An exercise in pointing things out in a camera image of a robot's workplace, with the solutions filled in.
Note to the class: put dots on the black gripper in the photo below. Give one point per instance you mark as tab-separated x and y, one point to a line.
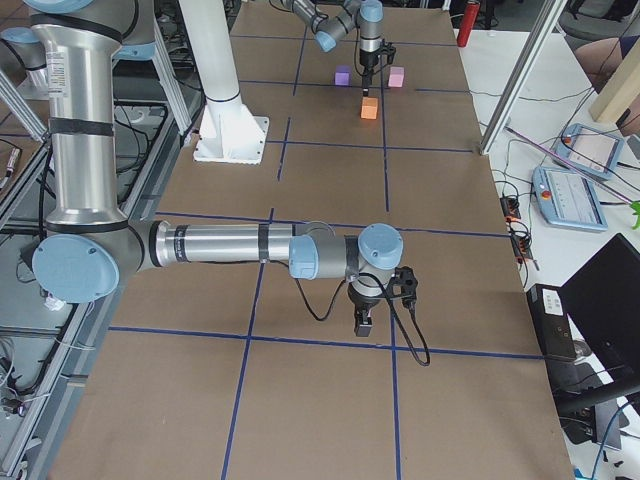
363	301
367	60

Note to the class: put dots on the orange foam block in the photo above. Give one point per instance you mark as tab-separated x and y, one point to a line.
369	108

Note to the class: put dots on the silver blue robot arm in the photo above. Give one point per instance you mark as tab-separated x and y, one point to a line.
91	246
364	17

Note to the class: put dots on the purple foam block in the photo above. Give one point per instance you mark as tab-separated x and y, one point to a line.
342	75

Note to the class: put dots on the pink foam block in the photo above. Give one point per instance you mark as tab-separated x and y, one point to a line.
396	77

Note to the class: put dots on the red cylinder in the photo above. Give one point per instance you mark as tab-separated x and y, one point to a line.
467	23

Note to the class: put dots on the black box device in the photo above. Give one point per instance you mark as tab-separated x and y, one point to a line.
550	323

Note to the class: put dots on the far blue teach pendant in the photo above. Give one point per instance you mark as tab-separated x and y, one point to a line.
592	151

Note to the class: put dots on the blue teach pendant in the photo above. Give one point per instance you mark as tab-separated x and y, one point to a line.
592	151
567	200

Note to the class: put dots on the near blue teach pendant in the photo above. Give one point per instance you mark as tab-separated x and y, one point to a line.
567	200

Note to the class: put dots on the black laptop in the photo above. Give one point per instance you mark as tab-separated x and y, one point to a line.
602	300

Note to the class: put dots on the wooden beam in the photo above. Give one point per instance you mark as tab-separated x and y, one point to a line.
619	93

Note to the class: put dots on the silver reacher grabber tool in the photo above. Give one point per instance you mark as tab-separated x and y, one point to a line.
633	204

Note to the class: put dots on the white camera post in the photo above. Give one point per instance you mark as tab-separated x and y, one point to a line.
229	132

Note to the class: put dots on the aluminium frame post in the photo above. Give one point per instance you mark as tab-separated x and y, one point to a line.
542	28

